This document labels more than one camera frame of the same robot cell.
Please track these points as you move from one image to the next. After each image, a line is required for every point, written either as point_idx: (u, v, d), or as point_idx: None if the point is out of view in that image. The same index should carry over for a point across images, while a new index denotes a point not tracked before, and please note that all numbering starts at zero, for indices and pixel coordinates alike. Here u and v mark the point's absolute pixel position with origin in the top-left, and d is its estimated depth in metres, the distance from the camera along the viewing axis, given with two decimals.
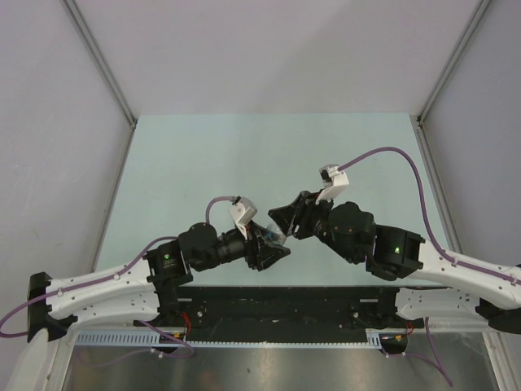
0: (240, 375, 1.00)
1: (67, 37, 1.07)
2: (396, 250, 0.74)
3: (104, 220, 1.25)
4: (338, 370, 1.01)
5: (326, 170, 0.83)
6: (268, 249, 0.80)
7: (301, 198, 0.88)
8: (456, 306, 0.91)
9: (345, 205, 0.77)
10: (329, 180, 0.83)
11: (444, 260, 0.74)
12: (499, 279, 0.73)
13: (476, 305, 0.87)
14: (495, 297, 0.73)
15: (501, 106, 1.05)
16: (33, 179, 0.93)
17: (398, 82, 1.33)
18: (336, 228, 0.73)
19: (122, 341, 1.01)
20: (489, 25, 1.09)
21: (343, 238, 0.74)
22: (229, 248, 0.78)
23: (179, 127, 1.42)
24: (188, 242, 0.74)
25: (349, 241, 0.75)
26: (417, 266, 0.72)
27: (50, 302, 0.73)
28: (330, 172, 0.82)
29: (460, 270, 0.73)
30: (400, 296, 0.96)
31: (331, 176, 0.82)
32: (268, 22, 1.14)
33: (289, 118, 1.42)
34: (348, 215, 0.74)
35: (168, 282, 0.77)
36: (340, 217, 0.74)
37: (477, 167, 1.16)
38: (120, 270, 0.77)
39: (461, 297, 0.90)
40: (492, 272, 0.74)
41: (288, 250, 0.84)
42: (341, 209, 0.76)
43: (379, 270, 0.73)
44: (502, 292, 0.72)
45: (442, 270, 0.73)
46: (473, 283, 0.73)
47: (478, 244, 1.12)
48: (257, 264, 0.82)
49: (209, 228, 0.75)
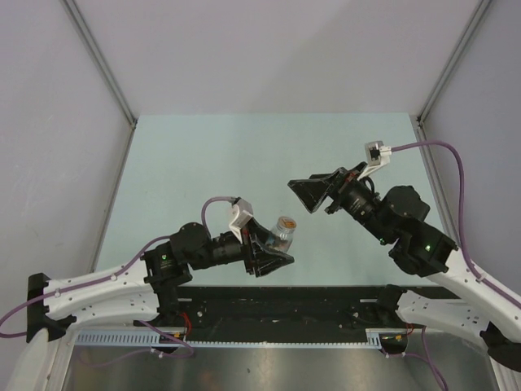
0: (241, 375, 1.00)
1: (67, 38, 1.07)
2: (426, 248, 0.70)
3: (104, 220, 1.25)
4: (338, 370, 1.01)
5: (377, 148, 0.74)
6: (264, 255, 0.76)
7: (338, 176, 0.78)
8: (459, 324, 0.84)
9: (404, 189, 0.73)
10: (374, 159, 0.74)
11: (470, 274, 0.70)
12: (520, 310, 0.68)
13: (482, 329, 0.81)
14: (508, 325, 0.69)
15: (501, 106, 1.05)
16: (34, 179, 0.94)
17: (398, 82, 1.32)
18: (393, 205, 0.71)
19: (122, 342, 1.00)
20: (490, 24, 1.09)
21: (390, 217, 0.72)
22: (225, 250, 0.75)
23: (178, 127, 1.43)
24: (179, 243, 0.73)
25: (394, 223, 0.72)
26: (442, 268, 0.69)
27: (48, 302, 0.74)
28: (382, 151, 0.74)
29: (484, 288, 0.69)
30: (405, 298, 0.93)
31: (381, 155, 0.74)
32: (267, 23, 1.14)
33: (289, 118, 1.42)
34: (408, 199, 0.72)
35: (167, 283, 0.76)
36: (400, 198, 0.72)
37: (478, 168, 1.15)
38: (117, 271, 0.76)
39: (468, 318, 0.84)
40: (516, 301, 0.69)
41: (291, 259, 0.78)
42: (400, 191, 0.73)
43: (404, 261, 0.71)
44: (518, 324, 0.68)
45: (464, 282, 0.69)
46: (492, 306, 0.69)
47: (478, 245, 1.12)
48: (252, 270, 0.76)
49: (200, 226, 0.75)
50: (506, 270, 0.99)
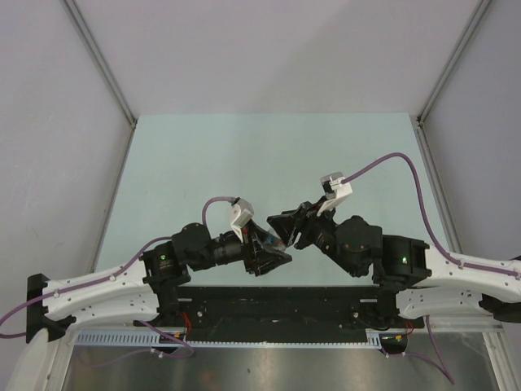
0: (241, 375, 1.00)
1: (67, 38, 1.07)
2: (404, 261, 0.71)
3: (104, 220, 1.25)
4: (338, 370, 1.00)
5: (328, 181, 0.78)
6: (265, 254, 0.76)
7: (301, 210, 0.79)
8: (458, 303, 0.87)
9: (350, 221, 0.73)
10: (330, 192, 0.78)
11: (451, 264, 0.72)
12: (504, 276, 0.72)
13: (479, 300, 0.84)
14: (500, 293, 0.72)
15: (501, 107, 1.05)
16: (34, 179, 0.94)
17: (398, 82, 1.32)
18: (347, 246, 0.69)
19: (122, 342, 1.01)
20: (490, 24, 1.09)
21: (350, 255, 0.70)
22: (225, 250, 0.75)
23: (177, 127, 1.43)
24: (181, 243, 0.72)
25: (358, 258, 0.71)
26: (426, 274, 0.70)
27: (47, 303, 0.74)
28: (332, 184, 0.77)
29: (469, 273, 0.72)
30: (401, 296, 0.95)
31: (333, 188, 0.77)
32: (268, 23, 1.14)
33: (289, 118, 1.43)
34: (357, 230, 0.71)
35: (167, 283, 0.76)
36: (348, 235, 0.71)
37: (477, 167, 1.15)
38: (116, 271, 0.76)
39: (462, 294, 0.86)
40: (495, 269, 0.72)
41: (289, 257, 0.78)
42: (347, 226, 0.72)
43: (390, 283, 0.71)
44: (510, 288, 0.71)
45: (450, 274, 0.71)
46: (482, 284, 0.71)
47: (478, 243, 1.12)
48: (253, 269, 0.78)
49: (203, 226, 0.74)
50: None
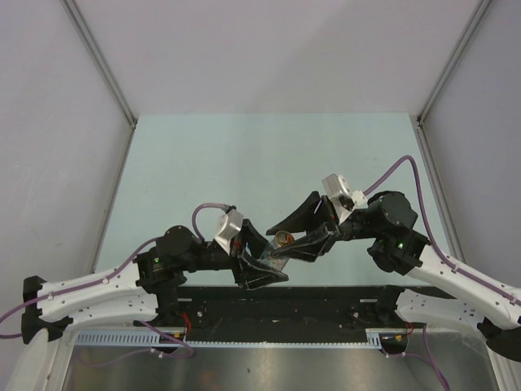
0: (240, 375, 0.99)
1: (67, 38, 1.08)
2: (399, 245, 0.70)
3: (104, 220, 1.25)
4: (338, 369, 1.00)
5: (349, 195, 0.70)
6: (255, 272, 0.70)
7: (330, 236, 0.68)
8: (457, 318, 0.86)
9: (396, 195, 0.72)
10: (348, 204, 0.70)
11: (444, 265, 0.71)
12: (497, 295, 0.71)
13: (479, 322, 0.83)
14: (487, 309, 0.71)
15: (501, 106, 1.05)
16: (34, 179, 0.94)
17: (398, 82, 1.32)
18: (387, 214, 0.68)
19: (122, 342, 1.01)
20: (490, 24, 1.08)
21: (380, 222, 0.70)
22: (213, 256, 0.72)
23: (177, 127, 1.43)
24: (167, 246, 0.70)
25: (381, 226, 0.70)
26: (417, 263, 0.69)
27: (41, 305, 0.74)
28: (356, 199, 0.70)
29: (459, 278, 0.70)
30: (403, 297, 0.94)
31: (355, 202, 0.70)
32: (268, 23, 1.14)
33: (287, 118, 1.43)
34: (399, 207, 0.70)
35: (159, 285, 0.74)
36: (391, 206, 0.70)
37: (478, 167, 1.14)
38: (110, 274, 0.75)
39: (465, 311, 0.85)
40: (492, 287, 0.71)
41: (285, 277, 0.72)
42: (391, 198, 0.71)
43: (383, 259, 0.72)
44: (498, 308, 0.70)
45: (440, 274, 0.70)
46: (470, 293, 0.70)
47: (478, 244, 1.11)
48: (241, 282, 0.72)
49: (186, 231, 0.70)
50: (507, 270, 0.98)
